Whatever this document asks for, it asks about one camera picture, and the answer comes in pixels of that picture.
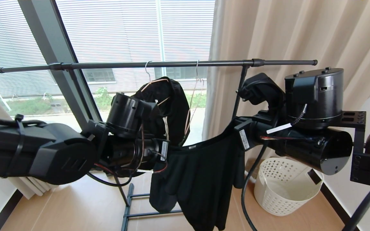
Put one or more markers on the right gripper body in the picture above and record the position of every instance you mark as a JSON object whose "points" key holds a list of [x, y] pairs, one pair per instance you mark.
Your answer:
{"points": [[316, 150]]}

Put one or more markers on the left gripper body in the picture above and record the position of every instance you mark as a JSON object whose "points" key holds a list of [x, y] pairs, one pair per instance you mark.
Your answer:
{"points": [[124, 154]]}

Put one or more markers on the pink clothes hanger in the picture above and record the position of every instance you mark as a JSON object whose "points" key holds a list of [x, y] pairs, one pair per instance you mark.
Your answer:
{"points": [[197, 68], [164, 101]]}

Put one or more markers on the black shorts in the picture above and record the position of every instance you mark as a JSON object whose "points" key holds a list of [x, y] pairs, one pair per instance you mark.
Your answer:
{"points": [[175, 109]]}

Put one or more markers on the black garment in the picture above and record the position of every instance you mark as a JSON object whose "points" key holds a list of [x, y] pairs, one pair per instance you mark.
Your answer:
{"points": [[201, 179]]}

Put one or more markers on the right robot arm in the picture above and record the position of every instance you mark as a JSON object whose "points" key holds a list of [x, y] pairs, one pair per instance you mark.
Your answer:
{"points": [[316, 96]]}

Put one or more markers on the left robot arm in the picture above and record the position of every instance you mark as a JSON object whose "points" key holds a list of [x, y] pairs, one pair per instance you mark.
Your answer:
{"points": [[43, 154]]}

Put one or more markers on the white laundry basket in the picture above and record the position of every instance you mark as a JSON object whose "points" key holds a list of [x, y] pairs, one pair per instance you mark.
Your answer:
{"points": [[275, 195]]}

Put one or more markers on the black clothes rack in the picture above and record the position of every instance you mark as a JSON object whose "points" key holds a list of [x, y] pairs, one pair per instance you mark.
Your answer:
{"points": [[124, 64]]}

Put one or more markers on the beige curtain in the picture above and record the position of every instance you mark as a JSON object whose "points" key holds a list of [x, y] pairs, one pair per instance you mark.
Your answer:
{"points": [[34, 187], [316, 38]]}

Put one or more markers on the window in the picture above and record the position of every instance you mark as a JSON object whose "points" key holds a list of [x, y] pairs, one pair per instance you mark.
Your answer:
{"points": [[108, 32]]}

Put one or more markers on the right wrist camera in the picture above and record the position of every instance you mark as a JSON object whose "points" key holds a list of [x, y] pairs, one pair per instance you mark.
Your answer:
{"points": [[262, 91]]}

